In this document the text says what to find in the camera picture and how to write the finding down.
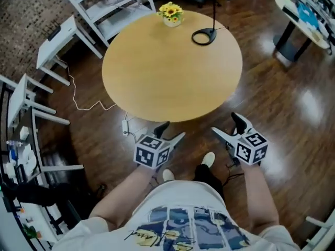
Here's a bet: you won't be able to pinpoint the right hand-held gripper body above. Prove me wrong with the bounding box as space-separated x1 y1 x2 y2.
226 131 269 167

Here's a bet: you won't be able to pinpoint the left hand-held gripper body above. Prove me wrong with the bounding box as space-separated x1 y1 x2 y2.
133 134 174 170

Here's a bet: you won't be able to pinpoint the person's left forearm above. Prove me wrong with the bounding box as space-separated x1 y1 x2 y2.
88 163 158 232

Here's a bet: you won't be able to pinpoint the person's right forearm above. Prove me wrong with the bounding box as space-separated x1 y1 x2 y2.
239 163 281 236

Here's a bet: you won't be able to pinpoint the person's right white shoe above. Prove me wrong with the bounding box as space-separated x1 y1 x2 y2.
200 151 216 169

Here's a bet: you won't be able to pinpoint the person's white shoe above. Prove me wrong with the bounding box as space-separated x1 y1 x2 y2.
200 151 216 169
162 168 175 182

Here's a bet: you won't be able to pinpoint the person's left white shoe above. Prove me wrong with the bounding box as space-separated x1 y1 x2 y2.
162 168 175 182

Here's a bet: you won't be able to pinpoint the person's black trousers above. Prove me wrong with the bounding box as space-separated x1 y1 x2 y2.
192 164 226 201

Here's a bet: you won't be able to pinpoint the person's white printed t-shirt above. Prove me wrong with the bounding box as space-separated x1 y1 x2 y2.
52 179 302 251

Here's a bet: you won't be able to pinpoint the white oval table black base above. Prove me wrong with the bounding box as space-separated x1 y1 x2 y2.
272 0 332 63

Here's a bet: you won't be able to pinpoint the black desk lamp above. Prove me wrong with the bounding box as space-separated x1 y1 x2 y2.
191 0 230 47

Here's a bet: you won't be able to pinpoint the white shelf unit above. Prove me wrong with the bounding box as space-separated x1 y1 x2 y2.
55 0 157 48

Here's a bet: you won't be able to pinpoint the sunflowers in white pot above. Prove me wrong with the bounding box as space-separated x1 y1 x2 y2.
156 1 185 28

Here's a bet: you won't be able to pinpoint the stack of white bowls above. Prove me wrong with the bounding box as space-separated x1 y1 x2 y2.
21 143 38 177

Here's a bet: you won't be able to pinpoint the white low shelf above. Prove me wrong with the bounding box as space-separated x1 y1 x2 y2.
15 202 77 246

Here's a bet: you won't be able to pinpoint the black bag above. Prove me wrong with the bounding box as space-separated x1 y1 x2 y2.
1 182 64 208

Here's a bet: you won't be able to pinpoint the small white box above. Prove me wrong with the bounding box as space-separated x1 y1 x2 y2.
19 125 30 141

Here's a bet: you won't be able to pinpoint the blue cloth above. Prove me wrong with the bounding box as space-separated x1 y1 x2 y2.
298 3 319 29

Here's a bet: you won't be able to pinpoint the white side table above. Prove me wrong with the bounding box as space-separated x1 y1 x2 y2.
36 15 104 87

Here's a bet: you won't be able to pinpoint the small green plant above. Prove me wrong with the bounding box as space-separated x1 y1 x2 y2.
23 224 40 239

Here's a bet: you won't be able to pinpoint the white slatted stool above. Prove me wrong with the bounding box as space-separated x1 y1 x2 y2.
0 73 71 129

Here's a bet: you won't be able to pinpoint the black router with antennas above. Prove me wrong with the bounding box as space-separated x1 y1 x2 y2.
47 21 62 42

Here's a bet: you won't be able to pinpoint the black floor cable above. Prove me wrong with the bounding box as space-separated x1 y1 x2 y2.
125 130 139 143

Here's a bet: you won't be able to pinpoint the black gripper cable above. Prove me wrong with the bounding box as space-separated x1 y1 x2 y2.
221 157 246 187

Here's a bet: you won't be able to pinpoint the white floor cable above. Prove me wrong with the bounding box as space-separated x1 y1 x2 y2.
55 57 118 111

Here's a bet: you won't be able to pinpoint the white furniture frame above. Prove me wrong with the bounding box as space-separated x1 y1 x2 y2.
304 215 335 248

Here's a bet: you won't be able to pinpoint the dark top white frame desk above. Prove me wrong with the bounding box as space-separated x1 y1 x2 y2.
9 107 85 186

